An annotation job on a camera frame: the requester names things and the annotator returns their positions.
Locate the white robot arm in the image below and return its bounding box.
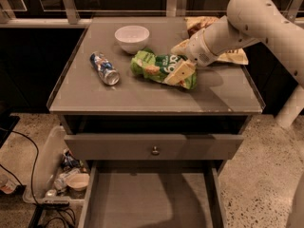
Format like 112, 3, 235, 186
171, 0, 304, 86

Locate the grey top drawer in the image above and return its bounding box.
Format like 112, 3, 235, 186
65, 133, 243, 161

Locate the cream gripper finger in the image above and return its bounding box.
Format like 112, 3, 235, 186
164, 60, 196, 86
171, 39, 189, 55

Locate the bottle on floor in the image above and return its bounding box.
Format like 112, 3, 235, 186
0, 174, 17, 195

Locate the brown yellow chip bag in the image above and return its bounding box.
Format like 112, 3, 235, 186
184, 16, 248, 65

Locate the black power strip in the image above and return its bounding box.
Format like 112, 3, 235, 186
43, 199, 69, 207

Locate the white ceramic bowl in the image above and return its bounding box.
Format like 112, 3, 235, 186
115, 26, 150, 54

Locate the open grey middle drawer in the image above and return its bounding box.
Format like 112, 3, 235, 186
78, 161, 228, 228

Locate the green rice chip bag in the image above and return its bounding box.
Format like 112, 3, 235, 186
130, 48, 197, 89

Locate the metal railing frame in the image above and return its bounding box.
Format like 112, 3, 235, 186
1, 0, 303, 24

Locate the black floor cable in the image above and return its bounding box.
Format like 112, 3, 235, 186
0, 126, 77, 228

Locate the grey drawer cabinet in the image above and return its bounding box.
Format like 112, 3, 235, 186
47, 15, 266, 228

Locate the blue snack packet in bin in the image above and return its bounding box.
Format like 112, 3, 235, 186
61, 149, 81, 171

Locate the clear plastic storage bin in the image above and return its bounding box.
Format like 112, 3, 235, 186
23, 126, 86, 204

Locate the clear plastic bottle in bin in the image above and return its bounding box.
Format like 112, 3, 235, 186
54, 168, 80, 190

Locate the small bowl in bin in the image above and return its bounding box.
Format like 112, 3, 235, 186
66, 173, 89, 191

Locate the round metal drawer knob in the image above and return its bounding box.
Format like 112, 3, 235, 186
151, 146, 160, 156

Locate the blue silver soda can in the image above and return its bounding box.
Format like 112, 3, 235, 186
89, 51, 120, 86

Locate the white pole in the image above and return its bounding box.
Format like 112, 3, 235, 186
275, 85, 304, 128

